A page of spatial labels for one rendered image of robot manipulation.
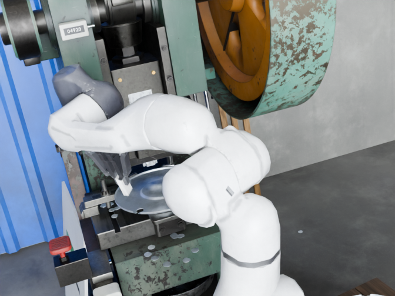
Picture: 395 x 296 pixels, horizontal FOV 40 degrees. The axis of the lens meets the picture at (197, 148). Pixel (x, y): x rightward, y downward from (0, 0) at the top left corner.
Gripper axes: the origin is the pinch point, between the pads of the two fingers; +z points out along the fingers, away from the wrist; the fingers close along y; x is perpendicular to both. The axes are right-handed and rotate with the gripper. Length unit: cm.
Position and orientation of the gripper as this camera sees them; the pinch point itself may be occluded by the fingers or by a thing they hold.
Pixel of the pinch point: (123, 183)
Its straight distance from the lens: 150.2
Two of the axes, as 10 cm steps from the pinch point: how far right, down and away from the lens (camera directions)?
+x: 3.2, -6.9, 6.5
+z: 2.7, 7.2, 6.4
